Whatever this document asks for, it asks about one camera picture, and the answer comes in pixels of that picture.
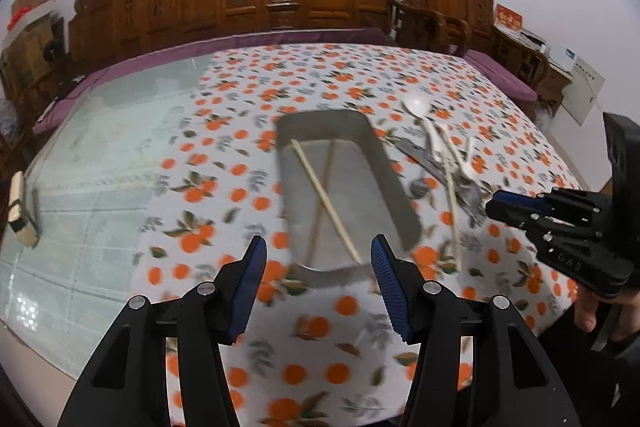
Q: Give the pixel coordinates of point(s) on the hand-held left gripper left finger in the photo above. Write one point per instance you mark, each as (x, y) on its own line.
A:
(252, 277)

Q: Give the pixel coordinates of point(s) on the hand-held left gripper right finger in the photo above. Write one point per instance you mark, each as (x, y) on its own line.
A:
(387, 277)

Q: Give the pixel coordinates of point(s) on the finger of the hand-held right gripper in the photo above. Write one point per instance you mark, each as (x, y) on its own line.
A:
(565, 207)
(575, 252)

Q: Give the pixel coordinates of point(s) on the rectangular metal tray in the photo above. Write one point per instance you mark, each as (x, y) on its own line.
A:
(360, 192)

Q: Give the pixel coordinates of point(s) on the light wooden chopstick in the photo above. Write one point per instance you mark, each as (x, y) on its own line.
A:
(454, 217)
(325, 199)

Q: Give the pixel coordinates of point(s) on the person's right forearm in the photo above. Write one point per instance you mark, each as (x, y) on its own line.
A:
(627, 372)

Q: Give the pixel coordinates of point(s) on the person's right hand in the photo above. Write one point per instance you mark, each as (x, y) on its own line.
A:
(585, 314)

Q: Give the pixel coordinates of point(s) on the orange fruit print tablecloth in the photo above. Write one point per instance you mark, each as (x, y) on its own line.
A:
(240, 167)

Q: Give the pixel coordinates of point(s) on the white floor appliance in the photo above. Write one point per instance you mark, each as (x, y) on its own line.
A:
(582, 82)

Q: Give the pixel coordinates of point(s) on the brown wooden chopstick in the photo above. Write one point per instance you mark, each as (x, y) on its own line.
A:
(328, 167)

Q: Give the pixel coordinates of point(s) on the white box with blue label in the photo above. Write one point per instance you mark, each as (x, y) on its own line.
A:
(561, 56)

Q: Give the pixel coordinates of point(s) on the short purple seat cushion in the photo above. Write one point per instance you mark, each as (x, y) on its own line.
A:
(500, 72)

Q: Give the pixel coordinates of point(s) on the wooden side table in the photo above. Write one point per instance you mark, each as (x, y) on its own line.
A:
(520, 57)

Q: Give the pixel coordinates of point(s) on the white ceramic spoon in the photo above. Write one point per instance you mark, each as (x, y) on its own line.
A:
(415, 103)

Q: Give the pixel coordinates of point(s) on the red box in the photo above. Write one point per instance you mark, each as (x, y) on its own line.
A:
(507, 17)

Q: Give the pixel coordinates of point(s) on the long purple seat cushion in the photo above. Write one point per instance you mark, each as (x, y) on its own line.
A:
(150, 62)

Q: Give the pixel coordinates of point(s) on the wooden block with black band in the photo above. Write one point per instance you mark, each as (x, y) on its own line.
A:
(22, 212)

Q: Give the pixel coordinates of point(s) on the black round device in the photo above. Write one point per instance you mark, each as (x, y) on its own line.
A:
(51, 52)

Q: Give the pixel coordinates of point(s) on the large cardboard box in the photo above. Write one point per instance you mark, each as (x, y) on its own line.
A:
(27, 52)

